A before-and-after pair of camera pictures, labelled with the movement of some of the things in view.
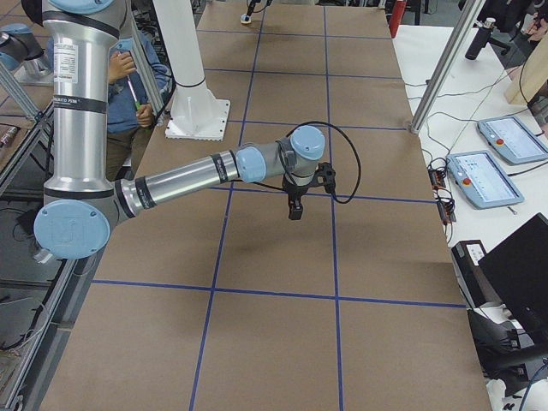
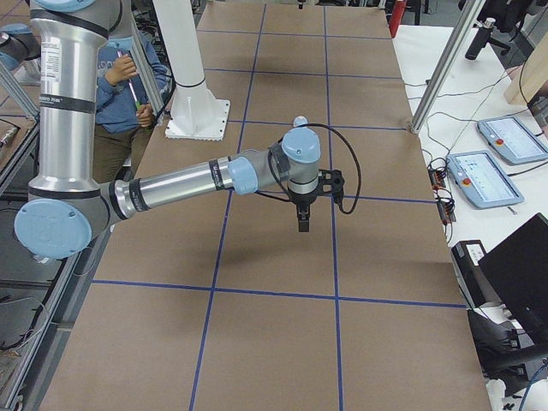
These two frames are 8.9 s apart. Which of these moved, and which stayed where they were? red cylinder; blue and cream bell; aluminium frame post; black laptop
Moved: blue and cream bell
Stayed: red cylinder; aluminium frame post; black laptop
